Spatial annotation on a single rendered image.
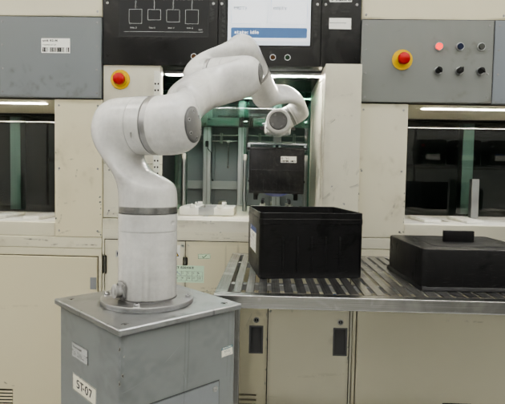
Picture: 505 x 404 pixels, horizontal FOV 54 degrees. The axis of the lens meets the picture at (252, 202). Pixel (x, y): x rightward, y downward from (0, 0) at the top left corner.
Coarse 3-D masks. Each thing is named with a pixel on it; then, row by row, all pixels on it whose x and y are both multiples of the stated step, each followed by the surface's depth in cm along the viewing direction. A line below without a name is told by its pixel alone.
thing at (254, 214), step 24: (264, 216) 126; (288, 216) 127; (312, 216) 128; (336, 216) 129; (360, 216) 129; (264, 240) 127; (288, 240) 127; (312, 240) 128; (336, 240) 129; (360, 240) 130; (264, 264) 127; (288, 264) 128; (312, 264) 128; (336, 264) 129; (360, 264) 130
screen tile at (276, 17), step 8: (272, 0) 166; (280, 0) 166; (288, 0) 166; (296, 0) 166; (304, 0) 166; (272, 8) 167; (304, 8) 166; (272, 16) 167; (280, 16) 167; (288, 16) 166; (296, 16) 166; (304, 16) 166
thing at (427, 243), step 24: (408, 240) 131; (432, 240) 131; (456, 240) 130; (480, 240) 133; (408, 264) 127; (432, 264) 116; (456, 264) 116; (480, 264) 116; (504, 264) 116; (432, 288) 117; (456, 288) 117; (480, 288) 117; (504, 288) 117
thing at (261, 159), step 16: (256, 144) 199; (272, 144) 198; (288, 144) 198; (304, 144) 197; (256, 160) 189; (272, 160) 189; (288, 160) 189; (304, 160) 189; (256, 176) 190; (272, 176) 190; (288, 176) 189; (256, 192) 190; (272, 192) 190; (288, 192) 190
